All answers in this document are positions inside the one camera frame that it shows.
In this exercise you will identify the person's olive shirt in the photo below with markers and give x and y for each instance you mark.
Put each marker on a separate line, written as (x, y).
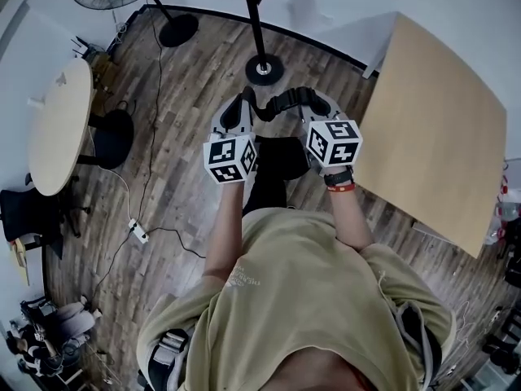
(301, 300)

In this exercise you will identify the black wristwatch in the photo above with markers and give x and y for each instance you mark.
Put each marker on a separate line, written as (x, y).
(340, 177)

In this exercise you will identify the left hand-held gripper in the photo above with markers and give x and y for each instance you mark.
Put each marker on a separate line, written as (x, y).
(228, 157)

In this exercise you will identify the white power strip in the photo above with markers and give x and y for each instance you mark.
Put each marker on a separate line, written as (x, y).
(139, 231)

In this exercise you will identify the cardboard piece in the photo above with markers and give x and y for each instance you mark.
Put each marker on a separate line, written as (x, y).
(20, 259)

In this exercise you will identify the black pole stand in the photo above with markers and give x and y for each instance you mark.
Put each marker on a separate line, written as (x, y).
(264, 69)

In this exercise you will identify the black standing fan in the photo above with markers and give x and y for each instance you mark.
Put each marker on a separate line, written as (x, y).
(178, 31)

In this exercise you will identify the square wooden table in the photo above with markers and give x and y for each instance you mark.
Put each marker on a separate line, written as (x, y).
(435, 137)

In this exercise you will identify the person's right forearm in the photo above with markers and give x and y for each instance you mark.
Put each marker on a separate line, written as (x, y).
(350, 218)

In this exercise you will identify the black round stool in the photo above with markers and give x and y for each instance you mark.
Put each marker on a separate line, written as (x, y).
(114, 137)

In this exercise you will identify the small white table item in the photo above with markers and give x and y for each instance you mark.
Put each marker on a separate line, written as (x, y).
(61, 79)

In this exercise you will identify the red wristband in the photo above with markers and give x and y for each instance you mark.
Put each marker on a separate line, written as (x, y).
(342, 187)

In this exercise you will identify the person's left forearm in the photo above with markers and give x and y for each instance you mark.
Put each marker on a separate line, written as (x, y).
(224, 226)

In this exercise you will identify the person's black trouser leg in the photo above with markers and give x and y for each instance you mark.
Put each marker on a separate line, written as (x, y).
(266, 198)

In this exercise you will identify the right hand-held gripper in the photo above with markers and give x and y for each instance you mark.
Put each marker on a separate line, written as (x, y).
(334, 145)

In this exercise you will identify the black router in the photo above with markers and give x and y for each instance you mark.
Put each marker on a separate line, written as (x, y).
(80, 47)

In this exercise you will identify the round wooden table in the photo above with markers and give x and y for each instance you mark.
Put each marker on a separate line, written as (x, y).
(61, 137)

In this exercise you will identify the pile of clutter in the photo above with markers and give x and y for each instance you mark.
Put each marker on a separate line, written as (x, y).
(506, 226)

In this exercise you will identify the black office chair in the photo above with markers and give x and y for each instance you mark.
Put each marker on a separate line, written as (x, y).
(24, 214)

